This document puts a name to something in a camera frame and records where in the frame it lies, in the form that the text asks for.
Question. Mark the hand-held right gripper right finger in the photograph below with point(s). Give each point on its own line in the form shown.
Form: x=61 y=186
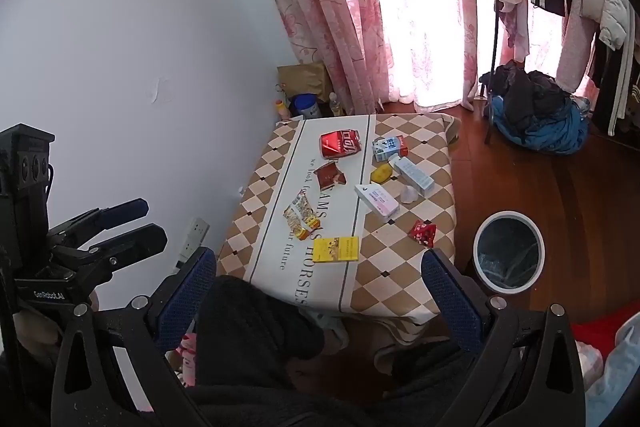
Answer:
x=450 y=302

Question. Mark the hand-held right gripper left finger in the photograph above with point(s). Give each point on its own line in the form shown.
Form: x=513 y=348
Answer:
x=192 y=284

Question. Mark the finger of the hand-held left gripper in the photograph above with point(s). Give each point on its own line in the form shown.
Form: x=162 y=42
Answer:
x=142 y=239
x=125 y=208

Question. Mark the white round trash bin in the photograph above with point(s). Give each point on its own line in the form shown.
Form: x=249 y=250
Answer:
x=509 y=252

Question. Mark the yellow orange peel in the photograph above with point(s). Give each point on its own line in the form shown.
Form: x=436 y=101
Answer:
x=382 y=174

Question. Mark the person's left hand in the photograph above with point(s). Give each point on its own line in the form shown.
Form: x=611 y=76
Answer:
x=35 y=328

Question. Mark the white power strip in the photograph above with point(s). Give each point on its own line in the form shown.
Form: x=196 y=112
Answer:
x=192 y=237

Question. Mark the pink white packet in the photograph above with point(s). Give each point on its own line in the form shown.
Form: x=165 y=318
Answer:
x=188 y=357

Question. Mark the red candy wrapper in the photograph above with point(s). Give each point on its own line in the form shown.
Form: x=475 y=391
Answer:
x=422 y=233

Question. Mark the grey slipper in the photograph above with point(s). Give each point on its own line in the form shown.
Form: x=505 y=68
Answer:
x=332 y=329

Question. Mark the yellow flat box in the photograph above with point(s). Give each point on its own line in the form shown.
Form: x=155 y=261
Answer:
x=340 y=250

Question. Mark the white pink flat box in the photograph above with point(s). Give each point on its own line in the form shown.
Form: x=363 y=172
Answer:
x=377 y=202

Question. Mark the patterned snack packet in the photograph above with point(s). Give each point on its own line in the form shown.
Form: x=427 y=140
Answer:
x=300 y=216

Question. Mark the long white blue box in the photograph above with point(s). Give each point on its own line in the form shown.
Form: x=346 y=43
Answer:
x=412 y=174

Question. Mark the checkered tablecloth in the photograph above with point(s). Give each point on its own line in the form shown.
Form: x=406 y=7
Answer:
x=320 y=217

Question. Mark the red cloth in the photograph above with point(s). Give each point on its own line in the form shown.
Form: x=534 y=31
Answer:
x=600 y=332

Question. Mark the brown snack wrapper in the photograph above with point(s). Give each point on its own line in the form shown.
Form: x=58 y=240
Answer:
x=331 y=175

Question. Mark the small orange bottle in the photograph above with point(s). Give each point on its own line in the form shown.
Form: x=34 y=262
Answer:
x=281 y=110

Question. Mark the pale blue cloth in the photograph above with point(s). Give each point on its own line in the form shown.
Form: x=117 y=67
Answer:
x=620 y=382

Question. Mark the blue jacket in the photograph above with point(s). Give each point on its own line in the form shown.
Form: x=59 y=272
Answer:
x=545 y=134

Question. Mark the crushed red drink can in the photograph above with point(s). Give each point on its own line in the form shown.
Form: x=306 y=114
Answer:
x=340 y=143

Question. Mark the blue tin with white lid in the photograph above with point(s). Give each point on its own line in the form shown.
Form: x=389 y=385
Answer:
x=306 y=107

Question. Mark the pile of black clothes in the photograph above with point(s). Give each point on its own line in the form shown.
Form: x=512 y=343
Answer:
x=525 y=97

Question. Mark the brown paper bag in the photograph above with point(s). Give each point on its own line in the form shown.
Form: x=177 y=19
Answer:
x=302 y=79

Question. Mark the yellow bottle with white cap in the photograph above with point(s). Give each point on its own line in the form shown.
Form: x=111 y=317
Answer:
x=335 y=105

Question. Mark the black clothes rack pole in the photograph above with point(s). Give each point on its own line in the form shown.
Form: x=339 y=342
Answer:
x=494 y=57

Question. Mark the pink floral curtain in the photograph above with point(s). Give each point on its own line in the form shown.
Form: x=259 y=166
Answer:
x=325 y=7

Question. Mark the white sheer curtain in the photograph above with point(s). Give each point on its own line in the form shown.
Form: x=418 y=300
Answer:
x=420 y=7

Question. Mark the pink fluffy robe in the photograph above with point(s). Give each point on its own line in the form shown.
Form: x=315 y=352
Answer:
x=580 y=32

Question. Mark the white puffer jacket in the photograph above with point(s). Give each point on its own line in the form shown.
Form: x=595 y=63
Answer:
x=615 y=12

